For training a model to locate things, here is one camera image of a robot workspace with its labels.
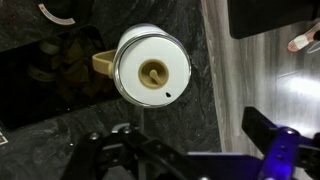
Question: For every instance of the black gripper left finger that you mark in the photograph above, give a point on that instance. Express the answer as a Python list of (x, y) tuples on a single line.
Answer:
[(133, 156)]

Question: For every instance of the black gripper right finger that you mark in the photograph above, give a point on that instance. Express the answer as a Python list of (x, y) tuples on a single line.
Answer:
[(283, 146)]

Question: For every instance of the white jar lid tan knob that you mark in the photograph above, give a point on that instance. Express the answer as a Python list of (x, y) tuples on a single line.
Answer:
[(133, 85)]

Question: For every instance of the pink white object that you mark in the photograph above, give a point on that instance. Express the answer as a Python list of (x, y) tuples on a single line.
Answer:
[(300, 41)]

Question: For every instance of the dark box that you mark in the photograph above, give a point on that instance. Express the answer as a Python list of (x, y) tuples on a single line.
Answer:
[(266, 16)]

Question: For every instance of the white curved label sticker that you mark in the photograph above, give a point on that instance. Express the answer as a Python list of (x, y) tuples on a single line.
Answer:
[(56, 18)]

